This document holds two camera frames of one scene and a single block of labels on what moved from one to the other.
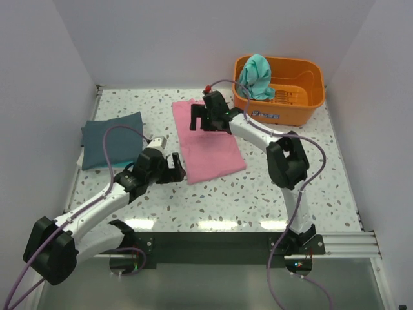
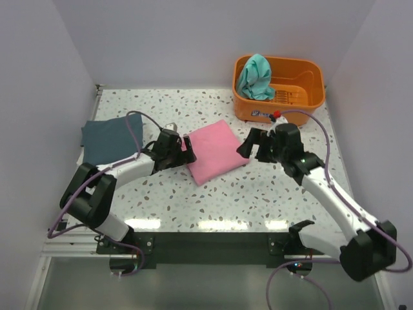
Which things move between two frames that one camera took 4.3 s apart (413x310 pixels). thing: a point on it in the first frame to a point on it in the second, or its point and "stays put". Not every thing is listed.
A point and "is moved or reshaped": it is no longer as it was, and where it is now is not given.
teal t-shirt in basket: x=255 y=75 stays put
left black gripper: x=177 y=167 to x=186 y=157
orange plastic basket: x=299 y=86 stays put
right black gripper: x=197 y=110 to x=245 y=148
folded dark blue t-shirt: x=122 y=145 stays put
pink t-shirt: x=206 y=154 is moved or reshaped
